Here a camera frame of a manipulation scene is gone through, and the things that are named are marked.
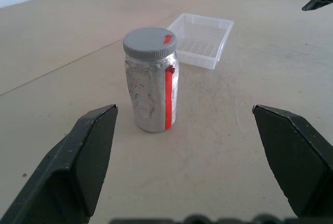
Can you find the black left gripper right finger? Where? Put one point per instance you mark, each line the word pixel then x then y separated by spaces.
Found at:
pixel 296 156

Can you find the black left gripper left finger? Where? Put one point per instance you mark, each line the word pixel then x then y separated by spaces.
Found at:
pixel 70 166

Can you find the clear plastic tray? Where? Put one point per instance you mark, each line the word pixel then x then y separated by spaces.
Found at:
pixel 201 41

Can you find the grey ribbed plastic jar lid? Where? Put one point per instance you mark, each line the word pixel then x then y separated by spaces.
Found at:
pixel 149 42

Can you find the silver jar with red stripe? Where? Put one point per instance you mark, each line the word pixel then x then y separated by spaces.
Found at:
pixel 152 92

